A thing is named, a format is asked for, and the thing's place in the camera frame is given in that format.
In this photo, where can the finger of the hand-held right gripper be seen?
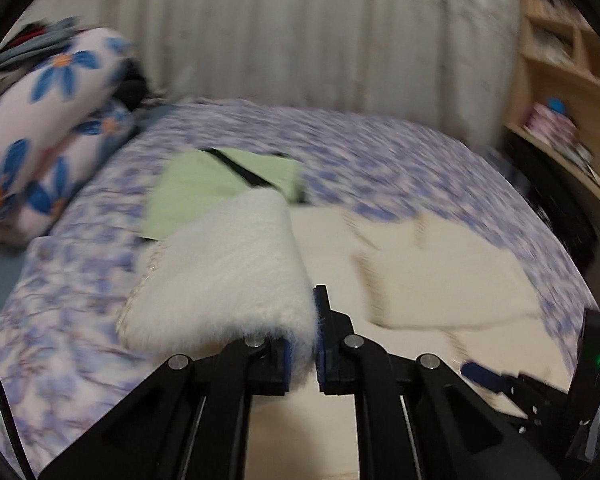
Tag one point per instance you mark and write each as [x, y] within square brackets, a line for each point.
[482, 374]

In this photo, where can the pink storage boxes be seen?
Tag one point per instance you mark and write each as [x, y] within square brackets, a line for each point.
[552, 122]

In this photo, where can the wooden shelf unit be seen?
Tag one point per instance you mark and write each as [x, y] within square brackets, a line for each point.
[565, 70]

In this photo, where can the white fluffy garment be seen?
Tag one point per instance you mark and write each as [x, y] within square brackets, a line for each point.
[240, 260]

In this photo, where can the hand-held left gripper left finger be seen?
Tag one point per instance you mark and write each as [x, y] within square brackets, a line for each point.
[283, 360]

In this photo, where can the blue flower print pillow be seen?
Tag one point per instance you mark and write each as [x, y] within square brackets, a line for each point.
[65, 180]
[45, 105]

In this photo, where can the light green garment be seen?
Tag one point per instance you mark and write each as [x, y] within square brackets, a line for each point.
[205, 185]

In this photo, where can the purple floral blanket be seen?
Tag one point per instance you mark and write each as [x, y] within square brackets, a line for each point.
[405, 170]

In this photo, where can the white patterned curtain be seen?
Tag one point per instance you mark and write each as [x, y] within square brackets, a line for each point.
[305, 30]

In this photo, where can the grey denim clothing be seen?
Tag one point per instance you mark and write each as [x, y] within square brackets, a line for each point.
[30, 45]

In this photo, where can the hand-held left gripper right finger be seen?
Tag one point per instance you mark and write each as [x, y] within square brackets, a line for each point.
[322, 332]

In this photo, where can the black clothes pile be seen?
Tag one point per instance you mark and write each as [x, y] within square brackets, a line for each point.
[132, 85]

